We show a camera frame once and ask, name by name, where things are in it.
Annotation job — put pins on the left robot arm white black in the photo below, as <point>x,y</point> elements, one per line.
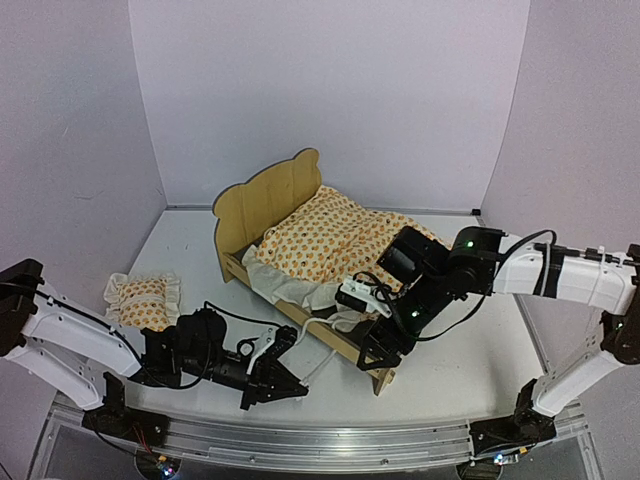
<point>79,352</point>

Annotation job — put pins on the grey bed mat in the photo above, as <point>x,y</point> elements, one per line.
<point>351,329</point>

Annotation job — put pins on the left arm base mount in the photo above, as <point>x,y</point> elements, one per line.
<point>115,419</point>

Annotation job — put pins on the small duck print pillow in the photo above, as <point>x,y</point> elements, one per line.
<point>143,301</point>

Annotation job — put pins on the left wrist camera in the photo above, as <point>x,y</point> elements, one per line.
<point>272,344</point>

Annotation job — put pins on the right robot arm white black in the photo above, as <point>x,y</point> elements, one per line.
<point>598,289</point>

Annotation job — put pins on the wooden pet bed frame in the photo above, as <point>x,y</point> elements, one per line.
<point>246,210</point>

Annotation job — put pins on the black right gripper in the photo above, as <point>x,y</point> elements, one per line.
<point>375,340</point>

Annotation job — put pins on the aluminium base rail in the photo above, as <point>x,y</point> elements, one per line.
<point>419,424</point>

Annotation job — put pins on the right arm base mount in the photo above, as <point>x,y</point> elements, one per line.
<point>524,428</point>

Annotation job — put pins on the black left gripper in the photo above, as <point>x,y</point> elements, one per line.
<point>279,375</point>

